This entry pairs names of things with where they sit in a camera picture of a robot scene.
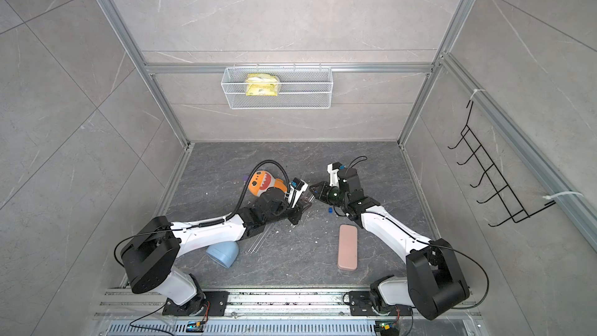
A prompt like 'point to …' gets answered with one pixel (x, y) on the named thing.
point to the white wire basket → (301, 88)
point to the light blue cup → (223, 253)
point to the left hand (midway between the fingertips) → (312, 200)
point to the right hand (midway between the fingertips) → (312, 187)
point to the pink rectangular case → (347, 247)
